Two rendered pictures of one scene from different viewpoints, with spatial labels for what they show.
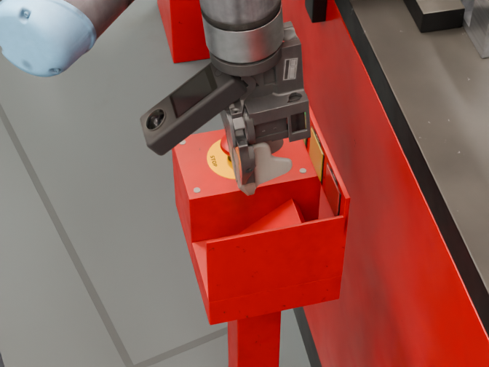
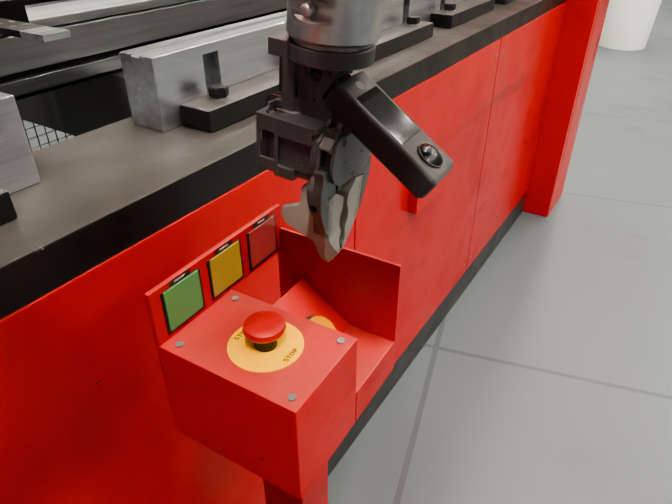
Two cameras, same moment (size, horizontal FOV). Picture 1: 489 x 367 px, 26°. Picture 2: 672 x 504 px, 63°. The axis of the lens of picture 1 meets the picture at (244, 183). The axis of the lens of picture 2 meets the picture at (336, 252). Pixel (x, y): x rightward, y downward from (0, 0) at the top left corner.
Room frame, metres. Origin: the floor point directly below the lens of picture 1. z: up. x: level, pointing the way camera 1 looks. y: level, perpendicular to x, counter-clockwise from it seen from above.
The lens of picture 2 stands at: (1.12, 0.33, 1.14)
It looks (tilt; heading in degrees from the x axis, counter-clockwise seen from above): 33 degrees down; 225
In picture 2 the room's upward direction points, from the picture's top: straight up
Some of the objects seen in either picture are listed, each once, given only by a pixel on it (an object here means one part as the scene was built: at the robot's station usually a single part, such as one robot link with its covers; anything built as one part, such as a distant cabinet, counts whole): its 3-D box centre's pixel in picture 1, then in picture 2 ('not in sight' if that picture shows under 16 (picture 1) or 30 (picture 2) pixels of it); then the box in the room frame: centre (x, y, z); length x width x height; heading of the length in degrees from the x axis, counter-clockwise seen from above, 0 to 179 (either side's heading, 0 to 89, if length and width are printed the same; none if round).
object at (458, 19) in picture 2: not in sight; (464, 11); (-0.17, -0.50, 0.89); 0.30 x 0.05 x 0.03; 12
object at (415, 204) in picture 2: not in sight; (427, 186); (0.18, -0.32, 0.59); 0.15 x 0.02 x 0.07; 12
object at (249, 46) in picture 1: (242, 22); (332, 14); (0.80, 0.00, 1.06); 0.08 x 0.08 x 0.05
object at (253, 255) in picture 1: (255, 201); (287, 336); (0.85, -0.01, 0.75); 0.20 x 0.16 x 0.18; 14
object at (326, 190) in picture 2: not in sight; (326, 189); (0.81, 0.01, 0.91); 0.05 x 0.02 x 0.09; 14
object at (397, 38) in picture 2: not in sight; (390, 40); (0.22, -0.41, 0.89); 0.30 x 0.05 x 0.03; 12
